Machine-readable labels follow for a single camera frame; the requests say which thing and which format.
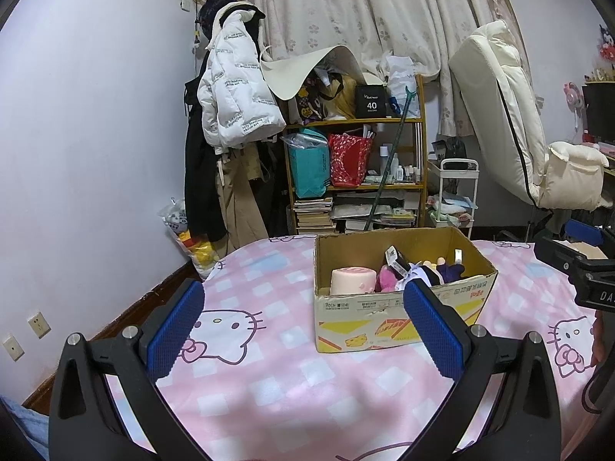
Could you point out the cream recliner chair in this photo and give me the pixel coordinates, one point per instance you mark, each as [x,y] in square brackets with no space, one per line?
[495,96]

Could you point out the pile of papers and magazines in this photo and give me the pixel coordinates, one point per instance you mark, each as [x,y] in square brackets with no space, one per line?
[384,216]

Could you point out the white plastic bag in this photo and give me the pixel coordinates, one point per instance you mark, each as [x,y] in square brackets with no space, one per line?
[401,81]

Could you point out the blue denim trouser leg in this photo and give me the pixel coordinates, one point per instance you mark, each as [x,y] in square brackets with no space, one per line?
[24,427]

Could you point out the wooden shelf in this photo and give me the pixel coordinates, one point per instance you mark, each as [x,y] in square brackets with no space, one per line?
[379,120]

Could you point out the green pole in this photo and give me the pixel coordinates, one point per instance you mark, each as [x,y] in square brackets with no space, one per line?
[391,153]

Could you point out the black coat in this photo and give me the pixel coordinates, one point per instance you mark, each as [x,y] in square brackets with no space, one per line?
[202,187]

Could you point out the beige trousers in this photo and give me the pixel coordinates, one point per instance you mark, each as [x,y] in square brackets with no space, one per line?
[240,201]

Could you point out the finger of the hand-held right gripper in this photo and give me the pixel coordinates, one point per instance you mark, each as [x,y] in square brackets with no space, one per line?
[552,252]
[584,233]

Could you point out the black box with white print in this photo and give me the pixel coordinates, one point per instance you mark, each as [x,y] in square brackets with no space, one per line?
[371,103]

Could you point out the dark wooden bed frame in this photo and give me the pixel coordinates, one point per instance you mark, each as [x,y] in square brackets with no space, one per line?
[110,333]

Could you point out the black monitor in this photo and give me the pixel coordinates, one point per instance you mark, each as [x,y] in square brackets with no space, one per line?
[600,110]

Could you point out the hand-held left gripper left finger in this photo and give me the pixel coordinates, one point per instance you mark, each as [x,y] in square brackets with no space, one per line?
[175,331]

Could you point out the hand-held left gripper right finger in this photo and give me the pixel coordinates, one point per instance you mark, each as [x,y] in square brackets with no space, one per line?
[432,331]

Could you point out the white wall socket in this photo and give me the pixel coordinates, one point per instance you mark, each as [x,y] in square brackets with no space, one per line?
[13,348]
[38,325]

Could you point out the plastic bag with yellow toys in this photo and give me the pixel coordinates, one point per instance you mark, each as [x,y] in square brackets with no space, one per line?
[192,245]

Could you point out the black hat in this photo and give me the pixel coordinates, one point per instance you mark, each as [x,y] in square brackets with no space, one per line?
[216,9]

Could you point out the person's right hand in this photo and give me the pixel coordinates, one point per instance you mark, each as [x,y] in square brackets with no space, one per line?
[600,341]

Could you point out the cream curled mat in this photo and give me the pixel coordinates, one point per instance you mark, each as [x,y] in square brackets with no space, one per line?
[288,74]

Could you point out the teal bag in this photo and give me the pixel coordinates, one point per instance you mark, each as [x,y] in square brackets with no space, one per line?
[310,168]

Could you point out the red patterned bag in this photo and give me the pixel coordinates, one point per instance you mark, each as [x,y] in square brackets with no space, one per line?
[348,161]

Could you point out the purple plush doll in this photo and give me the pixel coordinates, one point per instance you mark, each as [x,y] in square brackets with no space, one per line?
[449,272]

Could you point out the white puffer jacket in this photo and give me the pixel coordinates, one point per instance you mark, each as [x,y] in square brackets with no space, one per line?
[230,91]

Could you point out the row of toiletry bottles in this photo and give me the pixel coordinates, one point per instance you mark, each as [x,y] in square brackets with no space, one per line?
[403,173]

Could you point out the pink plush toy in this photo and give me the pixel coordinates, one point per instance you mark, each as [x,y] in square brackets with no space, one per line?
[387,278]

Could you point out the peach roll cushion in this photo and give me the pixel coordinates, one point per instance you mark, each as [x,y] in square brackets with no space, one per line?
[353,281]

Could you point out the dark patterned tote bag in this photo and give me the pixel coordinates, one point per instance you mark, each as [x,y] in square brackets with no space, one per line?
[312,101]

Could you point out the pink cat print blanket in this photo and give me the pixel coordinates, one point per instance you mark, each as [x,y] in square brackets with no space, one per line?
[288,394]

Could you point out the floral curtain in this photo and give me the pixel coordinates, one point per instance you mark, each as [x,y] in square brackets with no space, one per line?
[360,9]

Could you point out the white trolley cart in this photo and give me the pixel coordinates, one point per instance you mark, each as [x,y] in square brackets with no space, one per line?
[459,173]

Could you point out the pink desk fan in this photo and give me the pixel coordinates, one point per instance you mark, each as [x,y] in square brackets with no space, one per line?
[572,96]

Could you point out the stack of old books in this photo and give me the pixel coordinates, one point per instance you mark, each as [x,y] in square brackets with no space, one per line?
[312,216]

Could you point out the printed cardboard box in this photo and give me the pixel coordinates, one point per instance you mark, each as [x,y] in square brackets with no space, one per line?
[365,317]

